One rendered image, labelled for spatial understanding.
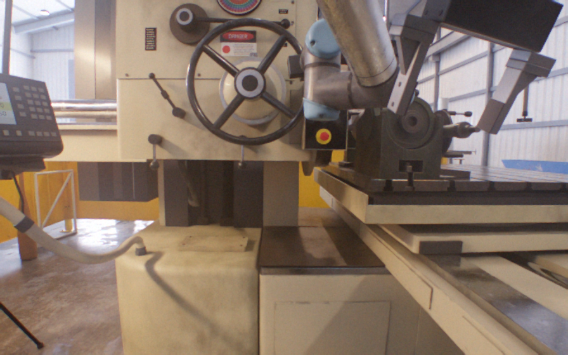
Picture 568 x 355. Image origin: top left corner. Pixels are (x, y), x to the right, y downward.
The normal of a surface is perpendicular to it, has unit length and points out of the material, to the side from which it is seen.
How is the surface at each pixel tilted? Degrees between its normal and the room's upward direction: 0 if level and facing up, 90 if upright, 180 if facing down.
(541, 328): 0
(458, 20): 113
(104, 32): 90
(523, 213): 90
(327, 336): 90
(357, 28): 144
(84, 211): 90
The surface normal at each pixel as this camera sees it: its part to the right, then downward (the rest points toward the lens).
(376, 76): 0.11, 0.87
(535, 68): 0.07, 0.49
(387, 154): 0.04, 0.11
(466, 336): -1.00, -0.01
